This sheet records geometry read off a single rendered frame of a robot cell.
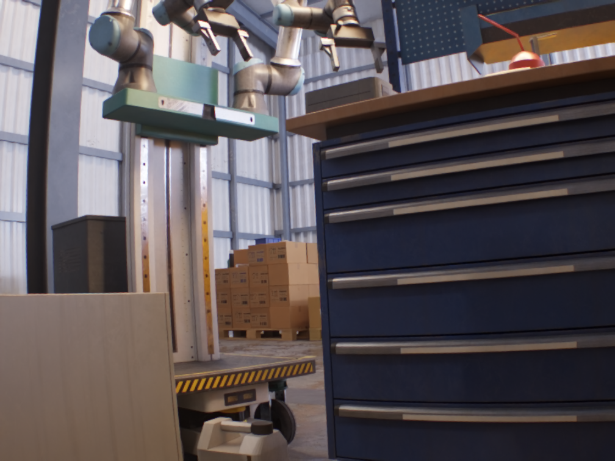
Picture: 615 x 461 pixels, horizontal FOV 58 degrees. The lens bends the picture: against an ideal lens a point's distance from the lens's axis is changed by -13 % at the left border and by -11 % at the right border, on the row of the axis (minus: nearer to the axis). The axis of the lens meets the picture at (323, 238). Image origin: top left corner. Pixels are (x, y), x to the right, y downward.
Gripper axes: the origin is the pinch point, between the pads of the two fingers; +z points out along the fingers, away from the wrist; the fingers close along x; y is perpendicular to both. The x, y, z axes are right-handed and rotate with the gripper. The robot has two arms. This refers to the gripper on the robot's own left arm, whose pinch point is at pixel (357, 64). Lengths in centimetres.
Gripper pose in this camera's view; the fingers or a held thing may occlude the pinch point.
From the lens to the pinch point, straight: 179.4
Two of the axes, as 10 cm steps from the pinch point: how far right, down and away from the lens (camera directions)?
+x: 9.5, -0.6, 3.0
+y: 2.6, -3.7, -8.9
